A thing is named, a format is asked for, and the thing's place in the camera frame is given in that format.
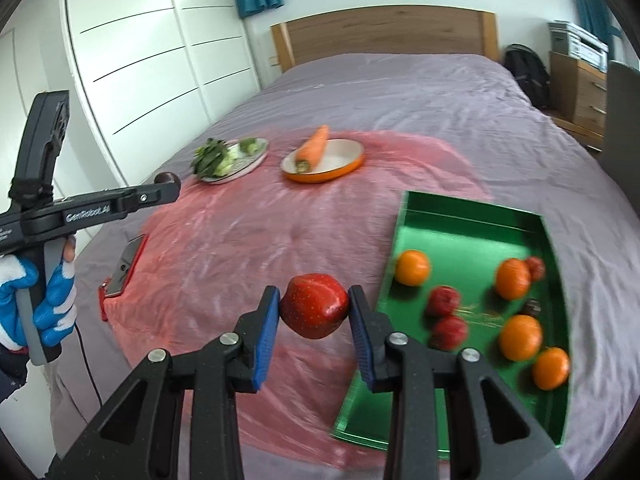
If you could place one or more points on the orange-rimmed white plate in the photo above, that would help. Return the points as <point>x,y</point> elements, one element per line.
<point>340,157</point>

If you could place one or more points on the orange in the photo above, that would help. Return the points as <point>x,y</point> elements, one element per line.
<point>520,337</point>
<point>512,278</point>
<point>412,267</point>
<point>550,368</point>

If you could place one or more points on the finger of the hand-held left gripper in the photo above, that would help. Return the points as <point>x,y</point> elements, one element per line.
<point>145,197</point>

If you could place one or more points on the wooden headboard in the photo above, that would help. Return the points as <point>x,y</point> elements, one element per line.
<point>385,35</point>

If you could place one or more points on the grey office chair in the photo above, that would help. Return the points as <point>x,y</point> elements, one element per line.
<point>625,120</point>

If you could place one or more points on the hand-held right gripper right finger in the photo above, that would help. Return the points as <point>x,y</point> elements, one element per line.
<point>361,340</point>

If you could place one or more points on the red plastic sheet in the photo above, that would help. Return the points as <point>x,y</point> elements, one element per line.
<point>225,260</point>

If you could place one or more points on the pale green vegetable piece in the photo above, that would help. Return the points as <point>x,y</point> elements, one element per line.
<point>250,146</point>

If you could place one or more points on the smartphone in red case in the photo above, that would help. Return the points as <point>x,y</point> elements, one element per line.
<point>125,267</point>

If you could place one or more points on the red apple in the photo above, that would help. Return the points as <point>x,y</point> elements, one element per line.
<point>450,332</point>
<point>443,300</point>
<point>314,312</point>
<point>535,267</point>

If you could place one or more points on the carrot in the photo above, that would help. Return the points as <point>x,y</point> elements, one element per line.
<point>312,150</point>

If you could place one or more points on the wooden dresser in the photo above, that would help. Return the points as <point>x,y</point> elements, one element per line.
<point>580,90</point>

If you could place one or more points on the dark plum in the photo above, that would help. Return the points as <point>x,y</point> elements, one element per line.
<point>531,306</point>
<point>167,178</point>

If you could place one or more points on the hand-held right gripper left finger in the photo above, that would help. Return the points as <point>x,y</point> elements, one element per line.
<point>267,340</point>

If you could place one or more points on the white printer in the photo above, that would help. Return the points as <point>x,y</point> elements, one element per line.
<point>590,47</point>

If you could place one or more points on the white wardrobe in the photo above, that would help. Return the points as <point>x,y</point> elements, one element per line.
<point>150,35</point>

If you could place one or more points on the dark leafy green vegetable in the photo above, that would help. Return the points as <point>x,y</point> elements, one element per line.
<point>212,157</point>

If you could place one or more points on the green tray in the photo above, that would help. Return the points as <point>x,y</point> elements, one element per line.
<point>480,240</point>

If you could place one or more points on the person's left hand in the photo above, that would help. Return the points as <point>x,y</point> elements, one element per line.
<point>57,310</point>

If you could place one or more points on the black backpack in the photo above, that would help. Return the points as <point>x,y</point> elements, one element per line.
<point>527,75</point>

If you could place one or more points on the patterned white plate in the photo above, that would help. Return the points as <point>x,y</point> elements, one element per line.
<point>250,165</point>

